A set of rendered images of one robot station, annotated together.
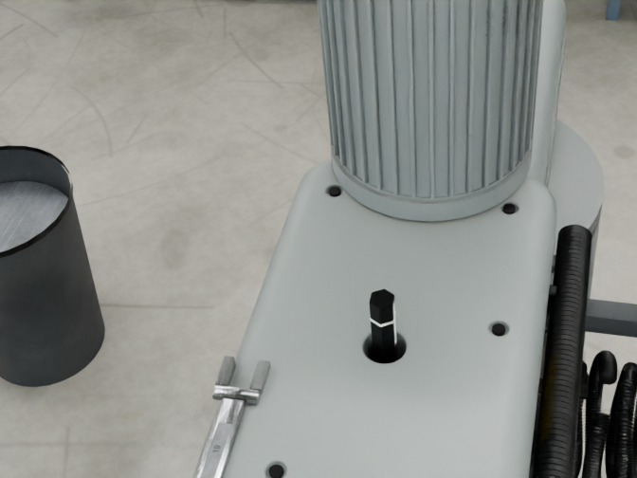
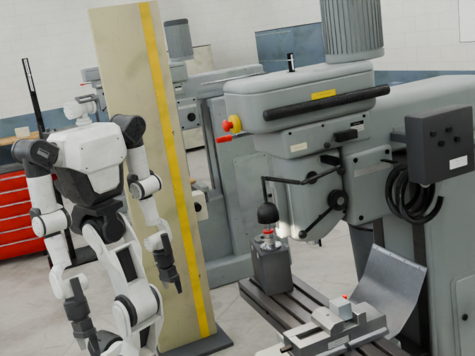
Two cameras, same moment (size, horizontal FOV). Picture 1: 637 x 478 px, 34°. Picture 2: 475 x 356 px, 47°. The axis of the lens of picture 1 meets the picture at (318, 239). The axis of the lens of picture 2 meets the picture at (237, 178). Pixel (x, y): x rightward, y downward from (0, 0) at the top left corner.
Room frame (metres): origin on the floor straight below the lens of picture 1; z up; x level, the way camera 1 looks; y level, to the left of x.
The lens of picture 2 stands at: (-0.76, -1.31, 2.04)
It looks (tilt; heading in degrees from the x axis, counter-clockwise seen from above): 15 degrees down; 51
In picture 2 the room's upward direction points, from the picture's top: 9 degrees counter-clockwise
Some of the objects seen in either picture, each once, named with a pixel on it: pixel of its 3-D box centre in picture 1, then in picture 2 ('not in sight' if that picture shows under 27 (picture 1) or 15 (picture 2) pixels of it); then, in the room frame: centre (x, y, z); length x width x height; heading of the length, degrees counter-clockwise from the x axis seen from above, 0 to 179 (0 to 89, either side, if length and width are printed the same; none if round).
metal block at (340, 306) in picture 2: not in sight; (340, 309); (0.53, -0.17, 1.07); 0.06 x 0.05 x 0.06; 72
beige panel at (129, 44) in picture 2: not in sight; (158, 188); (0.99, 1.66, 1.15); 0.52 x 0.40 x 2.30; 162
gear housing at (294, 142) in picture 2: not in sight; (310, 131); (0.61, -0.06, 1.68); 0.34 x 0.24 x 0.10; 162
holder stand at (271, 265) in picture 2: not in sight; (270, 262); (0.70, 0.35, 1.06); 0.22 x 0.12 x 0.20; 61
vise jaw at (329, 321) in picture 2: not in sight; (327, 320); (0.47, -0.16, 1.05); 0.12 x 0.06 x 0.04; 72
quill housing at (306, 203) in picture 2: not in sight; (308, 191); (0.57, -0.05, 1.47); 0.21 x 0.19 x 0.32; 72
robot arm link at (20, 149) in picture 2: not in sight; (32, 157); (-0.05, 0.75, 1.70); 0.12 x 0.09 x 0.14; 95
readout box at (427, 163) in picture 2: not in sight; (441, 144); (0.75, -0.46, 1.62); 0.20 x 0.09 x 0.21; 162
